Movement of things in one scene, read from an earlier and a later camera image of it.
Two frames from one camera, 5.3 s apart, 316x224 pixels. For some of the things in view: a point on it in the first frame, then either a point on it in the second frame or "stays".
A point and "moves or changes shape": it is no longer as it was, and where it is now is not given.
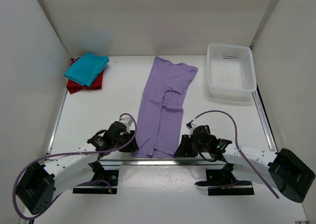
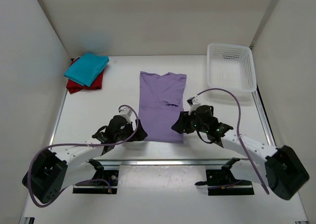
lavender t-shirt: [161, 112] moves or changes shape
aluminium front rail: [165, 162] stays
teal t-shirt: [86, 69] stays
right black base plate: [222, 182] stays
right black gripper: [185, 146] → [185, 123]
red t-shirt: [73, 87] stays
